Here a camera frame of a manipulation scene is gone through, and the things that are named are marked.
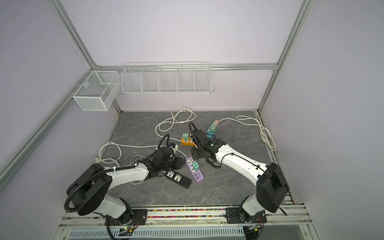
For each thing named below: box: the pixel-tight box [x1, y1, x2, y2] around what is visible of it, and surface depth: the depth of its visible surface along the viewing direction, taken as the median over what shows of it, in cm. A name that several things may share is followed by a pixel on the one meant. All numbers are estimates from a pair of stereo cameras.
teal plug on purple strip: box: [192, 160, 200, 171], surface depth 86 cm
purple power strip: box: [185, 156, 205, 182], surface depth 87 cm
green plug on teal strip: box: [209, 124, 216, 133], surface depth 104 cm
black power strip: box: [165, 170, 192, 190], surface depth 85 cm
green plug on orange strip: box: [182, 133, 189, 140], surface depth 100 cm
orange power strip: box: [180, 137, 196, 147], surface depth 101 cm
